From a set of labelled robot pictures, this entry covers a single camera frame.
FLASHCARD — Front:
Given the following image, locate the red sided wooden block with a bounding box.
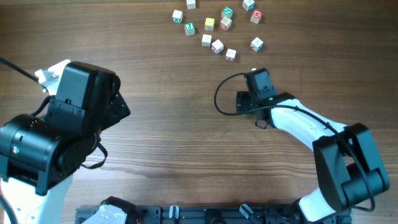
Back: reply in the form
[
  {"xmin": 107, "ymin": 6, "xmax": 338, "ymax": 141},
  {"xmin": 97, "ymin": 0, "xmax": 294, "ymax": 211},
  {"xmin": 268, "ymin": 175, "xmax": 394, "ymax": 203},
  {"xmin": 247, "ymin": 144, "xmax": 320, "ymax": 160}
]
[{"xmin": 211, "ymin": 39, "xmax": 224, "ymax": 54}]

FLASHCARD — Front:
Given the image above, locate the yellow wooden block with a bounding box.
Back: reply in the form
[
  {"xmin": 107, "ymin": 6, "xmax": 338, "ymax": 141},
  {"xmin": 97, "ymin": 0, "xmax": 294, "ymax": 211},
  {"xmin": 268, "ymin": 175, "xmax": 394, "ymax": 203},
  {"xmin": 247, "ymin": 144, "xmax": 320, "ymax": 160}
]
[{"xmin": 205, "ymin": 17, "xmax": 215, "ymax": 31}]

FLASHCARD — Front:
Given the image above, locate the top edge wooden block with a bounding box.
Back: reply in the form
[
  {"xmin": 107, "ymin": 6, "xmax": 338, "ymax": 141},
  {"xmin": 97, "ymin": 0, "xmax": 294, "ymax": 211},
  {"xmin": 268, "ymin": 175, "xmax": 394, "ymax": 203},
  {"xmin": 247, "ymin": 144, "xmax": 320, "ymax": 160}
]
[{"xmin": 186, "ymin": 0, "xmax": 196, "ymax": 10}]

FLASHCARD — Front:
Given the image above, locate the blue sided wooden block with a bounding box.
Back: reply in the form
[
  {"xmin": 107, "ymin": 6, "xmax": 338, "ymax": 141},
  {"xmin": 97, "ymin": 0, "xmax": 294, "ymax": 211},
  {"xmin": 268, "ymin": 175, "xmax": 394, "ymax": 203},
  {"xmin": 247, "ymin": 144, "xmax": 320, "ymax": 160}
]
[{"xmin": 250, "ymin": 37, "xmax": 264, "ymax": 52}]

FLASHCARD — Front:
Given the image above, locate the green J wooden block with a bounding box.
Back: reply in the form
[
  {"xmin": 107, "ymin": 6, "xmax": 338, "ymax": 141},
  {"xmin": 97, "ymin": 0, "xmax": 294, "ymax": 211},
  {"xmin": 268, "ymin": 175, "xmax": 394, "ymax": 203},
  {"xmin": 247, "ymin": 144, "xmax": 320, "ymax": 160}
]
[{"xmin": 184, "ymin": 22, "xmax": 195, "ymax": 36}]

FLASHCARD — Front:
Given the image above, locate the red A wooden block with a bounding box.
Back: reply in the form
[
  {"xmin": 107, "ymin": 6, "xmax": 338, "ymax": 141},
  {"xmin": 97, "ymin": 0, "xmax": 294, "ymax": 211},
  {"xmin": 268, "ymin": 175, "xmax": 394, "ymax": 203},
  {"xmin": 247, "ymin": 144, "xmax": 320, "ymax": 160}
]
[{"xmin": 226, "ymin": 49, "xmax": 236, "ymax": 62}]

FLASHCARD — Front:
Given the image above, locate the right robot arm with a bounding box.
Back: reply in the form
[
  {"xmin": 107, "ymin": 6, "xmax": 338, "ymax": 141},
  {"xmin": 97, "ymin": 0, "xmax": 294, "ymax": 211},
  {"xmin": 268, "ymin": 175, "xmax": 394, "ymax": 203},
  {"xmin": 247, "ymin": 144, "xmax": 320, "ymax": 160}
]
[{"xmin": 236, "ymin": 68, "xmax": 390, "ymax": 223}]

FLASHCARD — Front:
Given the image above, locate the red M wooden block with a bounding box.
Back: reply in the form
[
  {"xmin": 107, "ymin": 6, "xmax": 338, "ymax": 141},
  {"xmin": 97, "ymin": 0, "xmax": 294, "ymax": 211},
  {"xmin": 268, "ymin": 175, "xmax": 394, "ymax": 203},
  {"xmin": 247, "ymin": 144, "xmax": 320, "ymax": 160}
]
[{"xmin": 251, "ymin": 9, "xmax": 263, "ymax": 24}]

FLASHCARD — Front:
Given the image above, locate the blue letter wooden block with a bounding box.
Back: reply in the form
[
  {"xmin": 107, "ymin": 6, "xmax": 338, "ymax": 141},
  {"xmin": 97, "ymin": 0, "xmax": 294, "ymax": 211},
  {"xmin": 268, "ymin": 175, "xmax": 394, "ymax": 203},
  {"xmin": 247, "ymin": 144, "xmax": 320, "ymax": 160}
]
[{"xmin": 243, "ymin": 0, "xmax": 255, "ymax": 12}]

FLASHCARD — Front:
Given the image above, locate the red pattern wooden block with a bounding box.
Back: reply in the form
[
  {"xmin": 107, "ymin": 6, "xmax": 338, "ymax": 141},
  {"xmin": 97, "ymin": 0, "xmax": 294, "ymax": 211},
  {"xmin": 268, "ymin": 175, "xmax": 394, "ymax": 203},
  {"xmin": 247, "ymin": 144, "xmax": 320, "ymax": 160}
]
[{"xmin": 220, "ymin": 17, "xmax": 232, "ymax": 30}]

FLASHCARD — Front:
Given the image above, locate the teal A wooden block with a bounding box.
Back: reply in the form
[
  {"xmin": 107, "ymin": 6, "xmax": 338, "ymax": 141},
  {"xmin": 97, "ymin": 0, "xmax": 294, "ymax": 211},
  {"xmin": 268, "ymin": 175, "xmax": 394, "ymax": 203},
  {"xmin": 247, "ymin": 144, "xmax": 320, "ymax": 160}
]
[{"xmin": 172, "ymin": 10, "xmax": 183, "ymax": 24}]

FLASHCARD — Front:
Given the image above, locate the green N wooden block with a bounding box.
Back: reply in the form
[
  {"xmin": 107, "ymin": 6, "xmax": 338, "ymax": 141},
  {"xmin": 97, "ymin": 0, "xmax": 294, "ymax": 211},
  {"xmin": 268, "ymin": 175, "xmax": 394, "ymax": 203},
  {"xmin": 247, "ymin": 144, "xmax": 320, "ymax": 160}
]
[{"xmin": 221, "ymin": 7, "xmax": 233, "ymax": 19}]

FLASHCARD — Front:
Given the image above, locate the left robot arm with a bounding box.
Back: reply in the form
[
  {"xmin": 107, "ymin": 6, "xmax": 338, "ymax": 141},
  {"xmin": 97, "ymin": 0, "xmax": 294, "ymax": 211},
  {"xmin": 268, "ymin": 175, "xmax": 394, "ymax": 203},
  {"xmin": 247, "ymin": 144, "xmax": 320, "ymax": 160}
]
[{"xmin": 1, "ymin": 60, "xmax": 131, "ymax": 223}]

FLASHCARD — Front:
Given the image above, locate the plain wooden block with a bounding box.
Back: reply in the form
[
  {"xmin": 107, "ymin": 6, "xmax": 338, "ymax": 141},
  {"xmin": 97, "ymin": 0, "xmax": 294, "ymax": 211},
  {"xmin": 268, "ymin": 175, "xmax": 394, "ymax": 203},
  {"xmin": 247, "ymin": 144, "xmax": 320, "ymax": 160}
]
[{"xmin": 201, "ymin": 34, "xmax": 212, "ymax": 47}]

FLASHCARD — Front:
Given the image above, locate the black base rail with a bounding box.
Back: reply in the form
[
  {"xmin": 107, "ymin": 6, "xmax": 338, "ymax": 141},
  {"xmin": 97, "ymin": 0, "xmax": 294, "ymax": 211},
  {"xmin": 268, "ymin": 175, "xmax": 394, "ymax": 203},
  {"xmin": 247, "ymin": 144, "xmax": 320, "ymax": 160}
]
[{"xmin": 74, "ymin": 203, "xmax": 352, "ymax": 224}]

